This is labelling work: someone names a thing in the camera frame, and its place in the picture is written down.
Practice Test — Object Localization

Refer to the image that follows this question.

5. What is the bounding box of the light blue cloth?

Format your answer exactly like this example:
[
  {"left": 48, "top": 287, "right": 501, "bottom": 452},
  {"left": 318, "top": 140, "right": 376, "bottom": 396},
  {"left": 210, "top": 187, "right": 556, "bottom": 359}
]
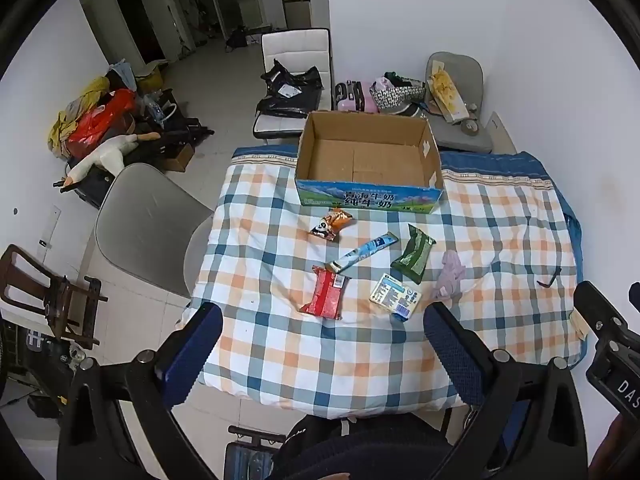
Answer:
[{"left": 112, "top": 60, "right": 137, "bottom": 91}]

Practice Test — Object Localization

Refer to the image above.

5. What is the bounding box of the patterned fabric hat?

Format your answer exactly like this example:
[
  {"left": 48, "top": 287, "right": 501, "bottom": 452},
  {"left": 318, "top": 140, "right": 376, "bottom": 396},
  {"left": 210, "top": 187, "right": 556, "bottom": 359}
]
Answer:
[{"left": 395, "top": 102, "right": 432, "bottom": 122}]

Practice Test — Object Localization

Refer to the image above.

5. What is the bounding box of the dark wooden chair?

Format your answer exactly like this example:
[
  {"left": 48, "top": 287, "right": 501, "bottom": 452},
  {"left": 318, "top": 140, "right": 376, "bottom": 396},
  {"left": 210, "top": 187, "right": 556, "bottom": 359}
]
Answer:
[{"left": 0, "top": 244, "right": 108, "bottom": 351}]

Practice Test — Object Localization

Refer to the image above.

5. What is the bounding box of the white board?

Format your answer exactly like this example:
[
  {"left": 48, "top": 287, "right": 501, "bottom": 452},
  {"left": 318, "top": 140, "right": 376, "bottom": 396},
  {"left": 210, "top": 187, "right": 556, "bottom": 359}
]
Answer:
[{"left": 487, "top": 111, "right": 518, "bottom": 155}]

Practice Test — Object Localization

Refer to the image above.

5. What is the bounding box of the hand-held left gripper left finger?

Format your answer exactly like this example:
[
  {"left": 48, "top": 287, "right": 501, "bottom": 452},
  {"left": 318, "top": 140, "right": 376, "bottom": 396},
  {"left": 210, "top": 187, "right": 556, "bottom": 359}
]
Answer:
[{"left": 56, "top": 302, "right": 224, "bottom": 480}]

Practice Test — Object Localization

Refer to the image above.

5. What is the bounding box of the checked blanket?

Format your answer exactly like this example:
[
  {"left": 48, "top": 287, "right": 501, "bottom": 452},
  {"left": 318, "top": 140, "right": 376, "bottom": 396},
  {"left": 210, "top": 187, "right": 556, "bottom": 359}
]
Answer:
[{"left": 187, "top": 145, "right": 586, "bottom": 408}]

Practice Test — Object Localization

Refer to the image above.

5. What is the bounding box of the small brown carton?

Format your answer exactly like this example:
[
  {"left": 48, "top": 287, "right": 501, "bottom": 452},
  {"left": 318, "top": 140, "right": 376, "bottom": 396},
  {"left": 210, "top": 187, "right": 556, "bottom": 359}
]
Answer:
[{"left": 160, "top": 142, "right": 196, "bottom": 172}]

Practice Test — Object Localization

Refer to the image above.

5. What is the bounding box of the long blue tube packet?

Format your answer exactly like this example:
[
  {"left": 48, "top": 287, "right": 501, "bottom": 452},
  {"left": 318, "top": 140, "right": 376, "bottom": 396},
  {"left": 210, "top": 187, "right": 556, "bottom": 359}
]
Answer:
[{"left": 326, "top": 231, "right": 398, "bottom": 275}]

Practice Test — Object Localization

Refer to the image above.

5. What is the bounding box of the pale purple snack packet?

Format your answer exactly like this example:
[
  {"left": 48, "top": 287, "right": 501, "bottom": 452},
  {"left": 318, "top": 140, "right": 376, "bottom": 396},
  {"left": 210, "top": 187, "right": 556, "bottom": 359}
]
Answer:
[{"left": 431, "top": 250, "right": 467, "bottom": 303}]

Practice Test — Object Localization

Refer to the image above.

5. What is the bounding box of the black folded frame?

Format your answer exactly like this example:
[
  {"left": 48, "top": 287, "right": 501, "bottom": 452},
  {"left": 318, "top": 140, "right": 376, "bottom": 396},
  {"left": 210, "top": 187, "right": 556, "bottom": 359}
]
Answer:
[{"left": 135, "top": 115, "right": 216, "bottom": 157}]

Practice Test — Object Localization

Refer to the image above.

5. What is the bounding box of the yellow cloth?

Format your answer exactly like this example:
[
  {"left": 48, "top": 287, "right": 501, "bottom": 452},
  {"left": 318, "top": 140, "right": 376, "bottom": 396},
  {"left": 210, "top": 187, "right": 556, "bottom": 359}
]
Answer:
[{"left": 47, "top": 76, "right": 111, "bottom": 151}]

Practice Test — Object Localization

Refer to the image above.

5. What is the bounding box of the cardboard box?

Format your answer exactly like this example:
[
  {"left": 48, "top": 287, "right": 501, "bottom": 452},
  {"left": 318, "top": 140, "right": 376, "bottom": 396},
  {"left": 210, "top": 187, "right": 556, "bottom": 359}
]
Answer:
[{"left": 294, "top": 111, "right": 446, "bottom": 213}]

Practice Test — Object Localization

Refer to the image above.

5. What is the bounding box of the pink suitcase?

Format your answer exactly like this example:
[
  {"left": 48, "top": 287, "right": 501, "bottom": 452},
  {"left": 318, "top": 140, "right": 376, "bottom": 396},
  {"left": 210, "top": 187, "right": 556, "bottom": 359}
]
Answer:
[{"left": 334, "top": 80, "right": 381, "bottom": 113}]

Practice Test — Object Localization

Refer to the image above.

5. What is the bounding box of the black plastic bag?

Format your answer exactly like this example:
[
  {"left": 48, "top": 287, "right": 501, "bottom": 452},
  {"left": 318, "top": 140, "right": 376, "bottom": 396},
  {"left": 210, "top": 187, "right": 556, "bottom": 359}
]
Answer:
[{"left": 256, "top": 59, "right": 323, "bottom": 120}]

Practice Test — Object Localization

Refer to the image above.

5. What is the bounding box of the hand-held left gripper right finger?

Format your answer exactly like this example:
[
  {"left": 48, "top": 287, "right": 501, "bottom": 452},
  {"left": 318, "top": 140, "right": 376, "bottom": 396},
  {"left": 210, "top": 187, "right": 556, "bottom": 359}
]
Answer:
[{"left": 424, "top": 302, "right": 591, "bottom": 480}]

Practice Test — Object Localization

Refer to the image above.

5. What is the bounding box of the red plastic bag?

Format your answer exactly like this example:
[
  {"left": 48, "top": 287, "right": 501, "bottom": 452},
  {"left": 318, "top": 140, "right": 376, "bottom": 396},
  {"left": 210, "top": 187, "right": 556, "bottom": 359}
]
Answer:
[{"left": 67, "top": 89, "right": 136, "bottom": 158}]

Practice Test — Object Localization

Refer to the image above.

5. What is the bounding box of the black floor bag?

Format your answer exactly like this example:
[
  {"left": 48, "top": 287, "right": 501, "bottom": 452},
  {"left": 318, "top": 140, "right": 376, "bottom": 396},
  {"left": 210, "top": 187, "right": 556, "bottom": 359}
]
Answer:
[{"left": 225, "top": 25, "right": 251, "bottom": 51}]

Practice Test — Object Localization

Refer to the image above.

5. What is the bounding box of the white and blue packet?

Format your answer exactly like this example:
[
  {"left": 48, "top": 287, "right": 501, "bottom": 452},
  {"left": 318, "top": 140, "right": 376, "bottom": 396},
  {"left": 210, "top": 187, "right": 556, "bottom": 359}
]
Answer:
[{"left": 369, "top": 273, "right": 424, "bottom": 321}]

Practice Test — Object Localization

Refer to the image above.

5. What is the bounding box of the red snack packet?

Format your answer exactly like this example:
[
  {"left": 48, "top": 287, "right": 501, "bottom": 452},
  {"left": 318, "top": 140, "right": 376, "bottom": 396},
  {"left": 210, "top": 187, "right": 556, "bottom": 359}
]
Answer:
[{"left": 299, "top": 266, "right": 347, "bottom": 320}]

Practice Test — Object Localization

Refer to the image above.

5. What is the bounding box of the grey round-backed chair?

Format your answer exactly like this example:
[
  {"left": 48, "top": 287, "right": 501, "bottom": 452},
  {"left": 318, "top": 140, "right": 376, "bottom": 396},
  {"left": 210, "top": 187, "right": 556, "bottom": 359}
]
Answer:
[{"left": 95, "top": 164, "right": 216, "bottom": 298}]

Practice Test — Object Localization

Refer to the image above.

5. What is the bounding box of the person's dark clothing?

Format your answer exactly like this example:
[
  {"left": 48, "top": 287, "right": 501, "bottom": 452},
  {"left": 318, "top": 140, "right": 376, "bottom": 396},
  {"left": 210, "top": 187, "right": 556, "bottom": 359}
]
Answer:
[{"left": 270, "top": 410, "right": 451, "bottom": 480}]

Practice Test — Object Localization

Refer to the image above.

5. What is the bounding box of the grey upholstered chair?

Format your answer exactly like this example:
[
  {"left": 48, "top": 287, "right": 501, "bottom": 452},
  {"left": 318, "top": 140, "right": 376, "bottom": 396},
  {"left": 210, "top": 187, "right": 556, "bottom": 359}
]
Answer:
[{"left": 425, "top": 51, "right": 493, "bottom": 153}]

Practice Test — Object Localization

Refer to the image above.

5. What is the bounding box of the orange panda snack packet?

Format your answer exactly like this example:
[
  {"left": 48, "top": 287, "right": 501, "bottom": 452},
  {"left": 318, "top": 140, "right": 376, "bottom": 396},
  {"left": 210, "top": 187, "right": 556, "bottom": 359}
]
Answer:
[{"left": 309, "top": 207, "right": 354, "bottom": 241}]

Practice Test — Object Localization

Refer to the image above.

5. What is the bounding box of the green snack packet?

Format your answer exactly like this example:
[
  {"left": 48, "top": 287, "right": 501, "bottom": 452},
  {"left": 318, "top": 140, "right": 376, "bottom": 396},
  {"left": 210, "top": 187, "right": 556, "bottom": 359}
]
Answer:
[{"left": 390, "top": 224, "right": 436, "bottom": 286}]

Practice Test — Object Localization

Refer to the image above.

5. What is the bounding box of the yellow snack bag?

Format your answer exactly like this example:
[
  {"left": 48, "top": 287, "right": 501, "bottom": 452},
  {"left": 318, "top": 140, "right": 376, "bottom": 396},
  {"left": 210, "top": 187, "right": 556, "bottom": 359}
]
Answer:
[{"left": 429, "top": 67, "right": 476, "bottom": 123}]

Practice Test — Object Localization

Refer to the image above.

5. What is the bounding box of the white goose plush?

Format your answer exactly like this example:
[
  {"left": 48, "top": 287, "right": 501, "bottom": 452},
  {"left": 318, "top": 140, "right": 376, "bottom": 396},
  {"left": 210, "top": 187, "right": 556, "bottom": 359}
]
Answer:
[{"left": 61, "top": 132, "right": 161, "bottom": 193}]

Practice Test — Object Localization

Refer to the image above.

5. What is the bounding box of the white padded chair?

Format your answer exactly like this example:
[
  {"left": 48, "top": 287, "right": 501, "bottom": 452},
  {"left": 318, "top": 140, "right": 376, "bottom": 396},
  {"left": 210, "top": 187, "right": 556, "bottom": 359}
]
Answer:
[{"left": 252, "top": 28, "right": 333, "bottom": 141}]

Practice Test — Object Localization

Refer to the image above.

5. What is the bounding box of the patterned tote bag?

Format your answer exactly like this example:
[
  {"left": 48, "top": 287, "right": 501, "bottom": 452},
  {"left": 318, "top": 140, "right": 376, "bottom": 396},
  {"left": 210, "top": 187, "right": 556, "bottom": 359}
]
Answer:
[{"left": 369, "top": 74, "right": 428, "bottom": 113}]

